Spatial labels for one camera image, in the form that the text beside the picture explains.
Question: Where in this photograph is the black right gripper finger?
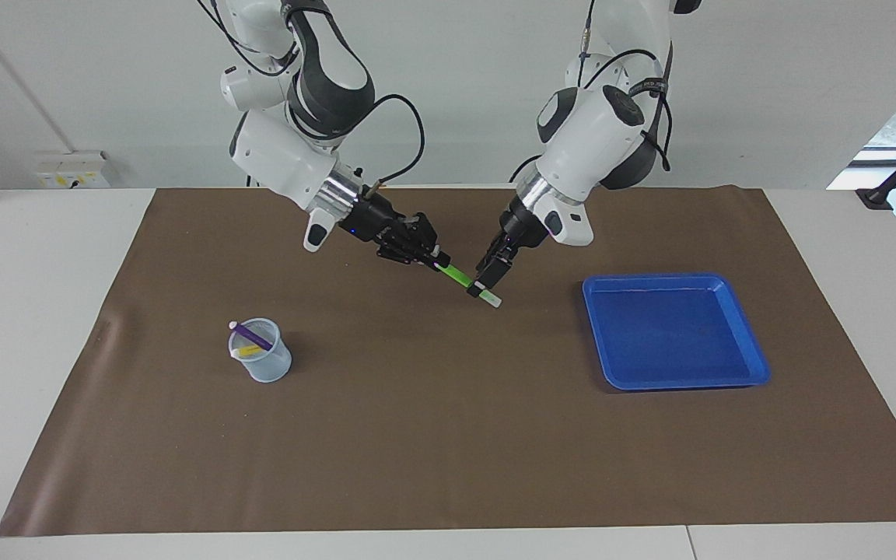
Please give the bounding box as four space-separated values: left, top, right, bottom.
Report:
376 243 437 267
405 214 451 267

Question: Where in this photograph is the green pen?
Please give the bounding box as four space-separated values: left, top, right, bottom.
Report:
436 262 503 308

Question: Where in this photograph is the purple pen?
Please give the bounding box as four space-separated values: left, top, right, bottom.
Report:
228 320 274 351

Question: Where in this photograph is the brown table mat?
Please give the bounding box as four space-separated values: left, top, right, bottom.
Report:
0 187 896 537

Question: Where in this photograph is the pale blue mesh pen cup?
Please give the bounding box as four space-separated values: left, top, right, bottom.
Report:
228 317 292 383

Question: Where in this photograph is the blue plastic tray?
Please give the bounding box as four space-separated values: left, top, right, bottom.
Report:
582 272 772 390

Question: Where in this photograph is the black left arm base cable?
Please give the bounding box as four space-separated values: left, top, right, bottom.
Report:
509 154 542 185

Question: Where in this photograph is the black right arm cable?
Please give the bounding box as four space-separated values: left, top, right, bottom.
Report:
199 0 426 191

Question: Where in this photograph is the white wall socket box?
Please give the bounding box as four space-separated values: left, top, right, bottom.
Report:
34 152 110 190

